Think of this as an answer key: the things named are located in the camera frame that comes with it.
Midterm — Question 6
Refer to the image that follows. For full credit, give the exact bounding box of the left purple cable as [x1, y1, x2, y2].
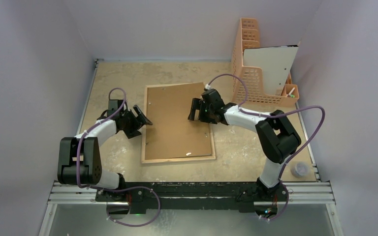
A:
[75, 88, 127, 191]

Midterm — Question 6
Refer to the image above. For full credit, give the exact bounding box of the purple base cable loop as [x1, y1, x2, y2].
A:
[106, 186, 161, 228]

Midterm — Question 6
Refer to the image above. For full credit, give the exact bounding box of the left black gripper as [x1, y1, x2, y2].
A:
[120, 106, 151, 138]

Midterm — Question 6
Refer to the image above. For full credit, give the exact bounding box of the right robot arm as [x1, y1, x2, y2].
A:
[188, 89, 301, 200]

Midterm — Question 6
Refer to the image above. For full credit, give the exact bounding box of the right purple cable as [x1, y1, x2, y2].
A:
[204, 73, 326, 183]

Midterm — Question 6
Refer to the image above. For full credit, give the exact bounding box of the white board sheet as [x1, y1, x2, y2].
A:
[243, 45, 299, 96]

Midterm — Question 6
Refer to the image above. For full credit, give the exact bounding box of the white wooden picture frame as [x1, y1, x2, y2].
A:
[140, 83, 217, 164]

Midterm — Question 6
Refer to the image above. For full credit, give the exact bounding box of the white marker pen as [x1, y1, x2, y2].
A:
[286, 87, 296, 98]

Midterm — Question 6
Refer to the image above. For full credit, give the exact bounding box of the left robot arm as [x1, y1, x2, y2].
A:
[57, 99, 153, 201]

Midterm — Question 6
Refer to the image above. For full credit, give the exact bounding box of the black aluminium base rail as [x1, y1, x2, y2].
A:
[48, 182, 335, 214]

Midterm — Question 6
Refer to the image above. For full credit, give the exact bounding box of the orange plastic file organizer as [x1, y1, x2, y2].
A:
[231, 18, 300, 107]

